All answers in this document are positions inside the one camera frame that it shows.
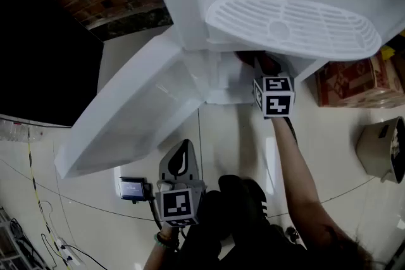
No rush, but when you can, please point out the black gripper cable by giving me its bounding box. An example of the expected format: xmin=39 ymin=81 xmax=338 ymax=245
xmin=147 ymin=199 xmax=163 ymax=231

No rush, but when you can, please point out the white wire rack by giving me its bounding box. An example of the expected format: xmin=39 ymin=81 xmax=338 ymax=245
xmin=0 ymin=207 xmax=49 ymax=270

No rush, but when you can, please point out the black power cable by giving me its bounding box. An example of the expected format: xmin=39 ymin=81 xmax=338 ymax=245
xmin=66 ymin=243 xmax=109 ymax=270

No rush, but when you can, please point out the person's dark clothing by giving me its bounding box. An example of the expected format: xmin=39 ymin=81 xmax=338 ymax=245
xmin=177 ymin=189 xmax=313 ymax=270

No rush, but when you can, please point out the person's right forearm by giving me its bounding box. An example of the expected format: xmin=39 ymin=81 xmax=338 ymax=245
xmin=271 ymin=116 xmax=344 ymax=252

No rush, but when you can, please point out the brown plush toy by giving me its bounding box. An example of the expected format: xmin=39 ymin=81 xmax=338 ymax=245
xmin=235 ymin=50 xmax=258 ymax=69

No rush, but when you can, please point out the small black display screen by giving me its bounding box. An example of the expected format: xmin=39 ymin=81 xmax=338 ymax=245
xmin=118 ymin=176 xmax=148 ymax=204

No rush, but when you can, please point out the white drip tray grille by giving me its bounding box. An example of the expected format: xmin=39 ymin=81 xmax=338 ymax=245
xmin=205 ymin=0 xmax=383 ymax=61

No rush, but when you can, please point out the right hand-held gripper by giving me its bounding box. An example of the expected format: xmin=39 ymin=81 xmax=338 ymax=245
xmin=252 ymin=54 xmax=296 ymax=120

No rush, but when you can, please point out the yellow black striped tape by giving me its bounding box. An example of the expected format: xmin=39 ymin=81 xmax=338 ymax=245
xmin=27 ymin=135 xmax=71 ymax=270

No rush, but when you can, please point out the person's left forearm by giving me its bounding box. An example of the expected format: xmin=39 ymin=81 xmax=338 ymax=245
xmin=144 ymin=226 xmax=183 ymax=270

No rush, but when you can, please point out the white power strip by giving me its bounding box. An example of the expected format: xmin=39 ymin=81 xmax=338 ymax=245
xmin=53 ymin=236 xmax=82 ymax=265

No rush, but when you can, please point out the red printed cardboard box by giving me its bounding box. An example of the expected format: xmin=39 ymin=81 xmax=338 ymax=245
xmin=315 ymin=52 xmax=405 ymax=109

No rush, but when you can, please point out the green bead bracelet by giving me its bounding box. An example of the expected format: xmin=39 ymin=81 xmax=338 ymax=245
xmin=154 ymin=231 xmax=180 ymax=250

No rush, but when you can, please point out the beige cardboard box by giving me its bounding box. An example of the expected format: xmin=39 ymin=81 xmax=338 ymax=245
xmin=356 ymin=116 xmax=405 ymax=185

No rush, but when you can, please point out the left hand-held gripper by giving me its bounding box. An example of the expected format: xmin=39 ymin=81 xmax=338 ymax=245
xmin=154 ymin=139 xmax=207 ymax=228

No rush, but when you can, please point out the person's black striped shoe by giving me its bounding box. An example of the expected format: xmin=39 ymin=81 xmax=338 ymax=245
xmin=218 ymin=174 xmax=270 ymax=227

